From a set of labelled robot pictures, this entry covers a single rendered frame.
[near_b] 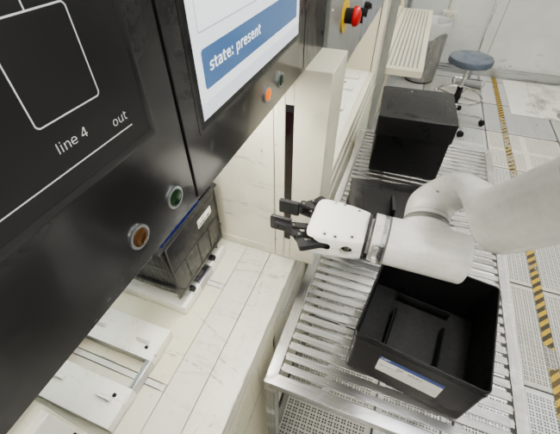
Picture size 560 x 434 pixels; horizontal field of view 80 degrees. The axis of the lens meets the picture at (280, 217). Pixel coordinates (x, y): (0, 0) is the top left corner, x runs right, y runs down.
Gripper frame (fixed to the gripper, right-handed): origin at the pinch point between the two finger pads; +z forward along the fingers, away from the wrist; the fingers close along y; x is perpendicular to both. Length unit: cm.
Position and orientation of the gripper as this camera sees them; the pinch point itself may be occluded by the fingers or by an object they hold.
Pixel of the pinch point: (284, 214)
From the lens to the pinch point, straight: 62.8
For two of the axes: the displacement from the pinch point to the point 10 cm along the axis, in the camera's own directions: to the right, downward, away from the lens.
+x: 0.0, -7.1, -7.0
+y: 3.4, -6.6, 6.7
